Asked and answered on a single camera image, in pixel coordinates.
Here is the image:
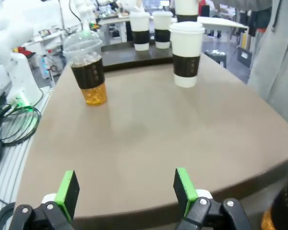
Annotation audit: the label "white lidded paper cup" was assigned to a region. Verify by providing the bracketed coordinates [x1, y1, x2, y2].
[152, 11, 173, 50]
[129, 11, 151, 51]
[174, 0, 199, 23]
[169, 21, 206, 88]

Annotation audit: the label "clear iced coffee cup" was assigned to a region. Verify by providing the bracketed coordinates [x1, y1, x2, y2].
[261, 176, 288, 230]
[62, 30, 108, 106]

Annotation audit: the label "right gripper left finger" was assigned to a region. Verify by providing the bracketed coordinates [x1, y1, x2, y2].
[8, 170, 80, 230]

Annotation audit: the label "small white table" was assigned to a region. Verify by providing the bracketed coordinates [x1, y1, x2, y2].
[198, 16, 249, 32]

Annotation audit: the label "black stool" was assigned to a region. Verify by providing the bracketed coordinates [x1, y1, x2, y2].
[204, 49, 228, 68]

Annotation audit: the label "brown plastic serving tray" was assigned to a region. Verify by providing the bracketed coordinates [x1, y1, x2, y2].
[101, 44, 175, 72]
[14, 157, 288, 230]

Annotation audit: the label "cluttered white workbench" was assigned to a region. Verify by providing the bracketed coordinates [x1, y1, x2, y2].
[97, 14, 132, 46]

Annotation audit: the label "person in grey fleece hoodie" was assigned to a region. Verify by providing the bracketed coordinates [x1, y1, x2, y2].
[247, 0, 288, 133]

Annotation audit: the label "black coiled cable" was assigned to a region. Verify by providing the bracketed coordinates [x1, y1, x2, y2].
[0, 105, 42, 145]

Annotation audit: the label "paper rolls under table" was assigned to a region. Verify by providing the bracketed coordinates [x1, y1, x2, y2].
[237, 30, 248, 48]

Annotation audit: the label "white slatted robot platform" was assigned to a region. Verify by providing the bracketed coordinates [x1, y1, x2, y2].
[0, 86, 54, 230]

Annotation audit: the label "dark storage box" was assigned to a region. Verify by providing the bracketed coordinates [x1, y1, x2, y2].
[237, 46, 253, 68]

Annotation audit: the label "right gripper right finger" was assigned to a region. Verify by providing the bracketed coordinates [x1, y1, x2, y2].
[173, 167, 252, 230]

